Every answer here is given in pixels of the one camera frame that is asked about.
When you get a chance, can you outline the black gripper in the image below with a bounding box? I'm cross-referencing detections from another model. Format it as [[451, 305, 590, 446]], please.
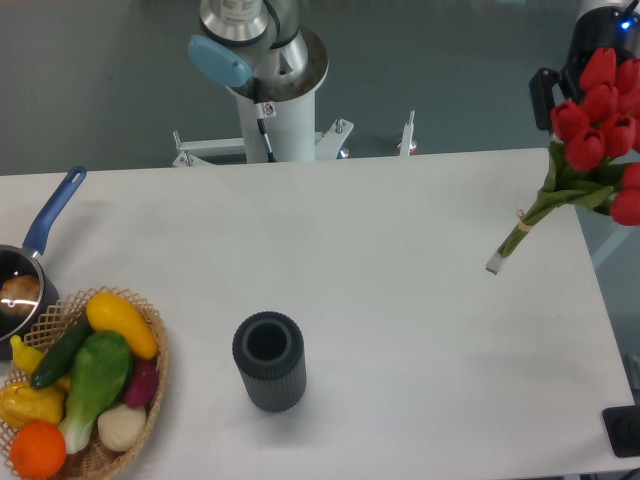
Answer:
[[529, 0, 639, 136]]

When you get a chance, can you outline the red tulip bouquet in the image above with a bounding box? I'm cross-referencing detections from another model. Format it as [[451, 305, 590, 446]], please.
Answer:
[[486, 48, 639, 274]]

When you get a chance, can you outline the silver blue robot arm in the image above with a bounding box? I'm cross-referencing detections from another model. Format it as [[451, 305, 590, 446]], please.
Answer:
[[187, 1, 639, 160]]

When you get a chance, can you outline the black device at edge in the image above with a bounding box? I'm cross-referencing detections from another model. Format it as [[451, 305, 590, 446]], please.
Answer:
[[602, 405, 640, 458]]

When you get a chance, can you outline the dark grey ribbed vase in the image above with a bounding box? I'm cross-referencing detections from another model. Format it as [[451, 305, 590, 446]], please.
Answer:
[[232, 311, 307, 413]]

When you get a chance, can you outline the yellow squash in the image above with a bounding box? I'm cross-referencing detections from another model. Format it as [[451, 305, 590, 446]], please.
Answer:
[[86, 292, 159, 360]]

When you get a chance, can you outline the purple radish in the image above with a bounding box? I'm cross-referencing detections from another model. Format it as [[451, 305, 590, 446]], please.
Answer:
[[123, 361, 159, 408]]

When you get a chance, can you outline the green bok choy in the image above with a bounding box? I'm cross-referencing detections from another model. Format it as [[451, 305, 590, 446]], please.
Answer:
[[59, 331, 133, 455]]

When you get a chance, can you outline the white garlic bulb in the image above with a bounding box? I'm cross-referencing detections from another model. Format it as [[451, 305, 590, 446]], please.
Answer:
[[97, 404, 146, 452]]

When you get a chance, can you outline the green cucumber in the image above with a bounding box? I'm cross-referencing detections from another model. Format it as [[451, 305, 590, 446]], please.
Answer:
[[30, 316, 94, 390]]

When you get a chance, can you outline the brown bread roll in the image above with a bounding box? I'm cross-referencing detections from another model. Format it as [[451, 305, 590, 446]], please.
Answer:
[[1, 275, 40, 318]]

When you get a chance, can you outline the yellow banana pepper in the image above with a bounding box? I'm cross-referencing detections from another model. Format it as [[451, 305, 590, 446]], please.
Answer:
[[10, 335, 71, 393]]

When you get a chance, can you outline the yellow pumpkin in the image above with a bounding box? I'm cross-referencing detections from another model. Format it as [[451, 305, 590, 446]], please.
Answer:
[[1, 381, 65, 430]]

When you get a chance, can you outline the orange fruit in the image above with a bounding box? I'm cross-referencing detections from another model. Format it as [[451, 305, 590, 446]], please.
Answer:
[[10, 421, 66, 479]]

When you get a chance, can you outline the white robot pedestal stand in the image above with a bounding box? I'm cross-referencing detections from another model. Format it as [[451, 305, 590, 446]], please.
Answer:
[[171, 84, 417, 168]]

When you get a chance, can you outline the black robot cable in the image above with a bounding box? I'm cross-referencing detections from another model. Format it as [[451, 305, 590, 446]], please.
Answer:
[[251, 77, 277, 163]]

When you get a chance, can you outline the blue handled saucepan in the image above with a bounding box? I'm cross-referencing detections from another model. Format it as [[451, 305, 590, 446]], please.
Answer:
[[1, 166, 87, 361]]

